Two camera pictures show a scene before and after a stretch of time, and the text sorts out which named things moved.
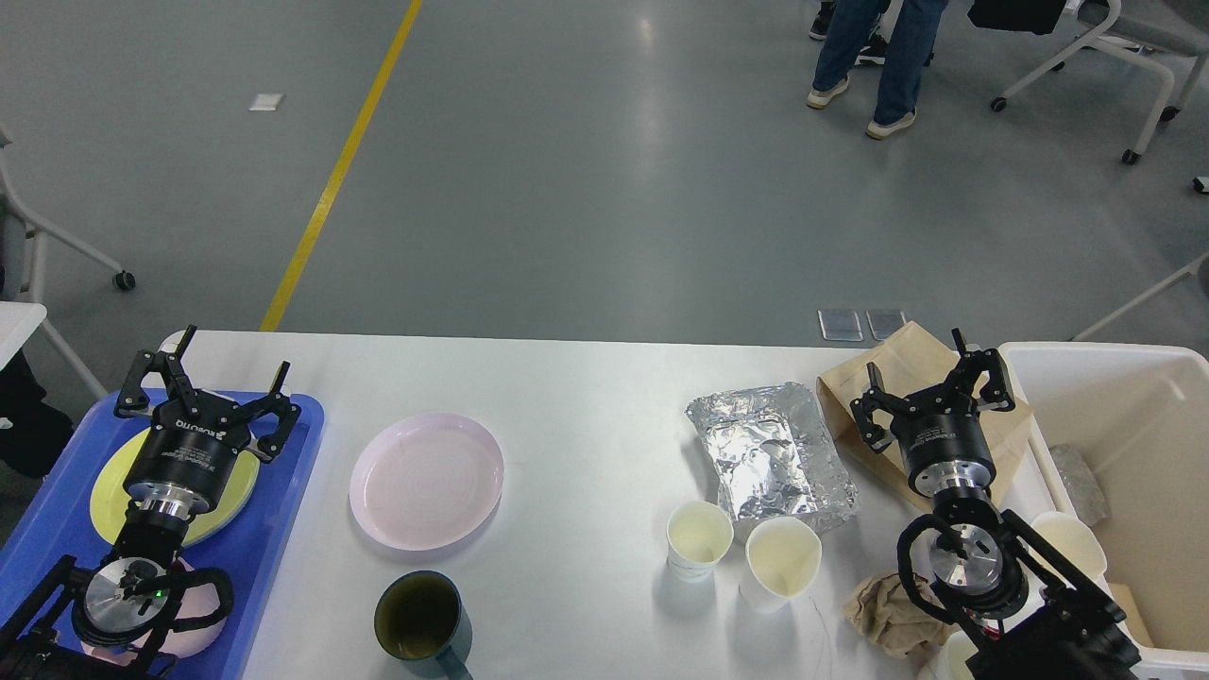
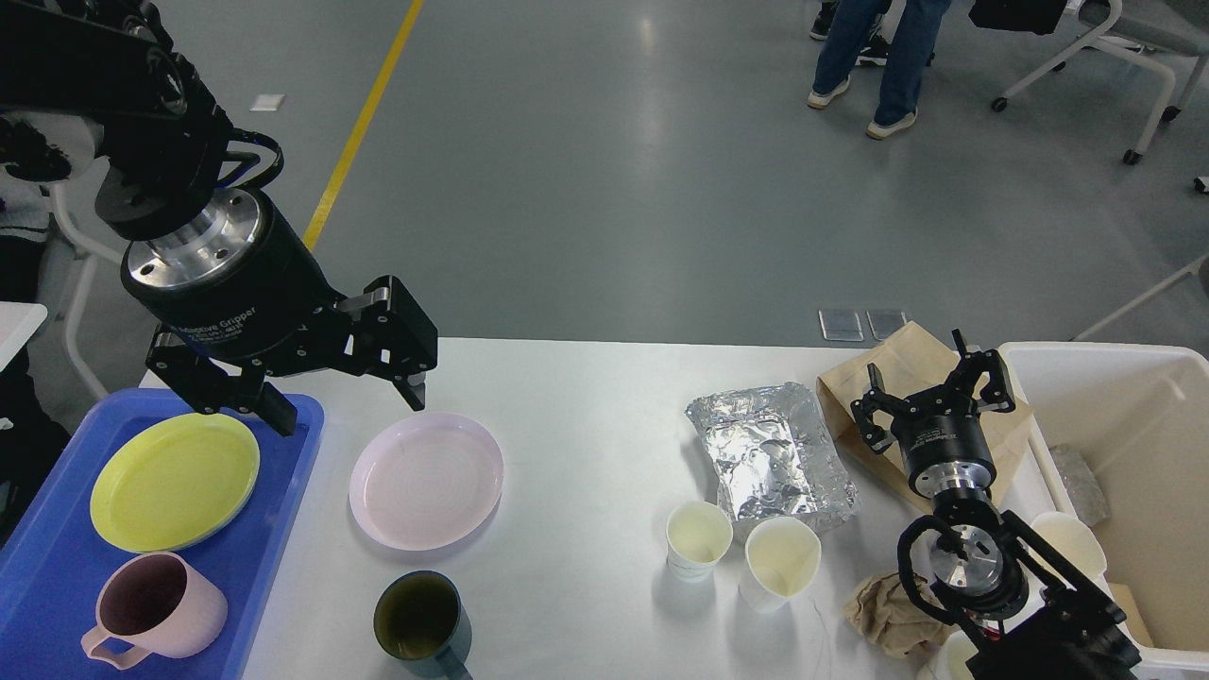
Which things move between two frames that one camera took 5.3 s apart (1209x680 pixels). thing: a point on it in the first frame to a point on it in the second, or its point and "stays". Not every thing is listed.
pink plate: x=425 y=480 stays
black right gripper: x=941 y=437 stays
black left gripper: x=195 y=437 to x=246 y=284
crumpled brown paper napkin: x=881 y=606 stays
